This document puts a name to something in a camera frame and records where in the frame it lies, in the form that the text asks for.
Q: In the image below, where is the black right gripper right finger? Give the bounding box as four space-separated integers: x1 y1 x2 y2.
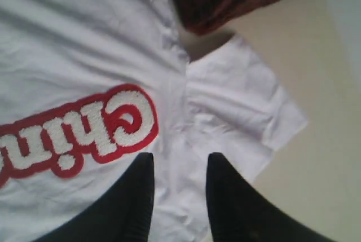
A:
206 153 322 241

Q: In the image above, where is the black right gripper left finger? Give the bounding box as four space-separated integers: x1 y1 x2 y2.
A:
39 153 155 242

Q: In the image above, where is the white t-shirt red lettering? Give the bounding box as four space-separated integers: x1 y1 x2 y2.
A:
1 0 307 241

